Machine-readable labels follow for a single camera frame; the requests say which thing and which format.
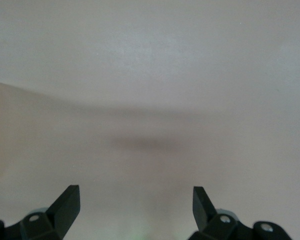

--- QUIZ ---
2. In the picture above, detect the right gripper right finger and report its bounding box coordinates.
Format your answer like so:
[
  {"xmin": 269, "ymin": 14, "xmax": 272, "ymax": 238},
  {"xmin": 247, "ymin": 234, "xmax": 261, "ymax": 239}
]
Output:
[{"xmin": 187, "ymin": 185, "xmax": 292, "ymax": 240}]

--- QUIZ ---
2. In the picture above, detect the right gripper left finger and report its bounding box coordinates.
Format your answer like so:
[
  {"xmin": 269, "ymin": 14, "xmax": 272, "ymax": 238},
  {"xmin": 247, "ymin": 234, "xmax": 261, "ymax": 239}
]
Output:
[{"xmin": 0, "ymin": 184, "xmax": 81, "ymax": 240}]

